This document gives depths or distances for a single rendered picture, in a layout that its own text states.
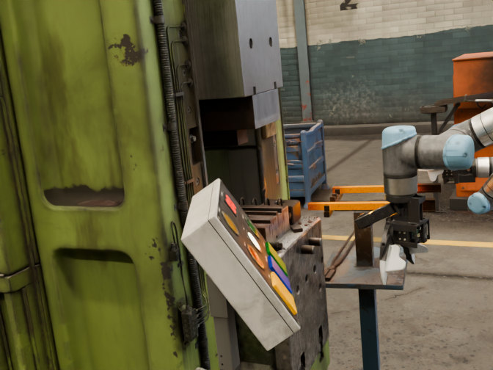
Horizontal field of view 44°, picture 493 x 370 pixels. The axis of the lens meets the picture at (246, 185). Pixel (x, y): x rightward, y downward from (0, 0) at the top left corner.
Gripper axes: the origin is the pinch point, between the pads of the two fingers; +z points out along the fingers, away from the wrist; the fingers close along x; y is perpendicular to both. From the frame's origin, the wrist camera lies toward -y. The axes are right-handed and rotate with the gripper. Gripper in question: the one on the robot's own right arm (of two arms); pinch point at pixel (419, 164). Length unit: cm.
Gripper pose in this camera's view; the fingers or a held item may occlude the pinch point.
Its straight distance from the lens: 236.3
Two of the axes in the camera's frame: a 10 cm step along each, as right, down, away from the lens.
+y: 1.0, 9.7, 2.2
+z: -9.4, 0.2, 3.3
